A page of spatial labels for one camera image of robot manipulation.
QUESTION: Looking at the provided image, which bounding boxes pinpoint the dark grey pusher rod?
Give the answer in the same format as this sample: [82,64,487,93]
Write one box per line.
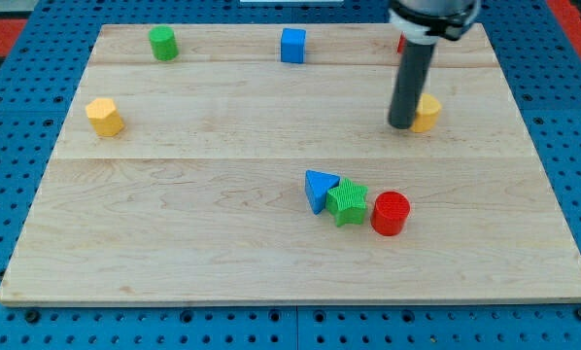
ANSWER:
[389,41,435,129]

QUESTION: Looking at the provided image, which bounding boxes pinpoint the yellow hexagon block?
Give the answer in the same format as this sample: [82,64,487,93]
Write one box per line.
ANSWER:
[85,97,124,137]

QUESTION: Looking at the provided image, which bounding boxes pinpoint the blue cube block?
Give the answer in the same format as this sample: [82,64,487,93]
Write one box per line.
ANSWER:
[280,28,306,64]

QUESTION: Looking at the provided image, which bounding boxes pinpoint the yellow block behind pusher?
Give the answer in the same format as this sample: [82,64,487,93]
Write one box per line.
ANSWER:
[410,93,442,133]

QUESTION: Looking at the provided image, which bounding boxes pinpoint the red cylinder block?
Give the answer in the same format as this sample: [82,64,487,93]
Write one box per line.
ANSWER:
[370,191,411,236]

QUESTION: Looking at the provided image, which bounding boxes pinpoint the wooden board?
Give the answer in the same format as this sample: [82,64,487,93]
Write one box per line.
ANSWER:
[0,24,581,307]

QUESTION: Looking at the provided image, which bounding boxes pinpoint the green cylinder block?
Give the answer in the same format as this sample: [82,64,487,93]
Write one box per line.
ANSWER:
[149,25,179,61]

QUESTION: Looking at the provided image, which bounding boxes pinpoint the red block behind arm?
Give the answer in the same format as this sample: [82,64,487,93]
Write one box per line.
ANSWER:
[396,34,406,54]

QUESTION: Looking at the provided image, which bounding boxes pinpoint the blue triangle block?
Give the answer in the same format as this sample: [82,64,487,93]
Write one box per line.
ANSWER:
[304,169,340,215]

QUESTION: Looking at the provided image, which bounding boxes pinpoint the green star block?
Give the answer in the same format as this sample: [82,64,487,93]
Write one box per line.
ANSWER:
[325,178,368,227]

